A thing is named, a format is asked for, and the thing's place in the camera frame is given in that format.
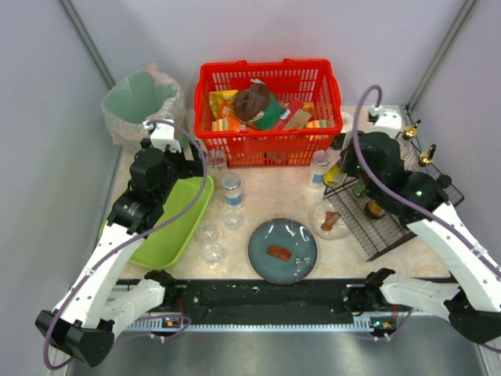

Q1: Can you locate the clear bottle with gold pourer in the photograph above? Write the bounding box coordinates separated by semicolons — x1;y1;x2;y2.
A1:
402;119;421;141

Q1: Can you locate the tall clear jar foil lid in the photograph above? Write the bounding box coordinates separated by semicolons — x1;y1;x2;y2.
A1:
206;149;227;173

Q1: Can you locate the silver lid jar blue label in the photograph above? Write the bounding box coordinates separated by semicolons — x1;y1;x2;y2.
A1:
222;173;243;207

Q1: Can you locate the dark vinegar bottle black cap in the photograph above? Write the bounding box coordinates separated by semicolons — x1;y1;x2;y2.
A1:
436;175;452;190

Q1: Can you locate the blue ceramic plate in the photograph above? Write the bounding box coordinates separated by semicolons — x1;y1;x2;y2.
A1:
247;218;318;285

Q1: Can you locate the brown meat piece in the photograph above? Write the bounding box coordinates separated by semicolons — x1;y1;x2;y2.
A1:
266;244;292;262

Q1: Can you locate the yellow cap sauce bottle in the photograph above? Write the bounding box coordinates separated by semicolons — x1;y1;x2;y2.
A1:
353;179;366;198

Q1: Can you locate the red lid sauce jar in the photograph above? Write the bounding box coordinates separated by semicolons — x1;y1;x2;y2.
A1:
364;200;386;220

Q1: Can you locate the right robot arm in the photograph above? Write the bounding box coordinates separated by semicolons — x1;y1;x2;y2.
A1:
341;105;500;345

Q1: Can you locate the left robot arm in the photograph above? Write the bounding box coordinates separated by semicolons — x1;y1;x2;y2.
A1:
35;119;207;371

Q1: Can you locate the white paper cup roll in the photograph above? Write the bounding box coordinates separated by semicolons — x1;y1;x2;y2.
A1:
330;112;354;150

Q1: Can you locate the striped sponge left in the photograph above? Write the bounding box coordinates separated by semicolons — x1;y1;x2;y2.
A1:
211;118;230;132

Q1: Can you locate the striped sponge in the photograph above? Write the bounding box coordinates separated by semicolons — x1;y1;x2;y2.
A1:
305;120;330;128
211;118;230;132

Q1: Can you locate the striped sponge right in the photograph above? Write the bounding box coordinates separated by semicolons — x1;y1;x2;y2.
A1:
305;120;330;128

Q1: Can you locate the green bin with plastic liner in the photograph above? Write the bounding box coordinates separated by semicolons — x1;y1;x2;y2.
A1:
101;63;187;152

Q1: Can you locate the orange snack packet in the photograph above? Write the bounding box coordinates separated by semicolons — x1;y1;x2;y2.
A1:
218;103;245;132

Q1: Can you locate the lime green plastic tray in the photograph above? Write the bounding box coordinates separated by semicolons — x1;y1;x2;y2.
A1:
97;174;215;270

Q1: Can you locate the yellow snack packet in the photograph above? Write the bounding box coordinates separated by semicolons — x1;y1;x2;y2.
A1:
208;89;238;119

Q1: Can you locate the brown rib bone piece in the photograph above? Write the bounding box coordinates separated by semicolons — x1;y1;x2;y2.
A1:
320;211;341;232

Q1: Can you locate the clear glass oval dish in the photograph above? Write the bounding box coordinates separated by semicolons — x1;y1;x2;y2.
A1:
308;200;351;240

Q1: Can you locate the red carton box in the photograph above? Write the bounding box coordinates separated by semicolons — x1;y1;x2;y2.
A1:
271;99;304;131

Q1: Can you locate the brown paper bag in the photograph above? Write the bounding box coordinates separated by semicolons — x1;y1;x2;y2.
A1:
232;79;271;123

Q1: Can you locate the red plastic shopping basket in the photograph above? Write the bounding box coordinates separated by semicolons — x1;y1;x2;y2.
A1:
194;59;343;168

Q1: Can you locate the green snack bag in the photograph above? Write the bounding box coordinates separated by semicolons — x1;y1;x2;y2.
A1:
254;93;283;131

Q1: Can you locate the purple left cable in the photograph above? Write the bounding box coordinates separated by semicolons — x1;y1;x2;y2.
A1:
41;118;207;371

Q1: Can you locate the purple cable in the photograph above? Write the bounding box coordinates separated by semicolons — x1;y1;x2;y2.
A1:
351;85;501;352
41;118;207;371

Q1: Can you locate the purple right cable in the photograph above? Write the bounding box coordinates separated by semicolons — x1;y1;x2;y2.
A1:
351;85;501;352

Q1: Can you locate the black wire rack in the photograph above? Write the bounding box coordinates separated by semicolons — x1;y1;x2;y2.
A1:
323;134;464;261

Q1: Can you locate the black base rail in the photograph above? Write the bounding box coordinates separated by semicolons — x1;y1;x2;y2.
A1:
113;277;396;334

